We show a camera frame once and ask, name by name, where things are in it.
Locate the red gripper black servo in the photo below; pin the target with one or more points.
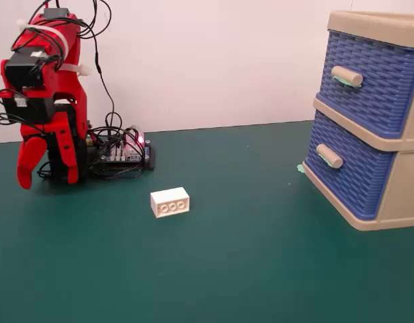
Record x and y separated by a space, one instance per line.
25 106

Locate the white building brick cube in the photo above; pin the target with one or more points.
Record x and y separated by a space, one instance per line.
169 202

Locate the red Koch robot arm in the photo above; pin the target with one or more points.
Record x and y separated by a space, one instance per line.
68 37

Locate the black controller board with LEDs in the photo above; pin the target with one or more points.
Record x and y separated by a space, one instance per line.
126 154

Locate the short white zip tie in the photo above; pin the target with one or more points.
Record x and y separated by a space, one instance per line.
75 68

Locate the long white zip tie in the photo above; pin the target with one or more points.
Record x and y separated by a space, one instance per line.
55 33

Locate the dark green table mat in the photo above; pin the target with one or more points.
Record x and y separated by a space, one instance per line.
206 269

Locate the green putty lump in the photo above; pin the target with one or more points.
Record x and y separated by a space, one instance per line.
301 168

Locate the green putty strip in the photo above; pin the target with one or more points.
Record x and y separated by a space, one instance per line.
343 82

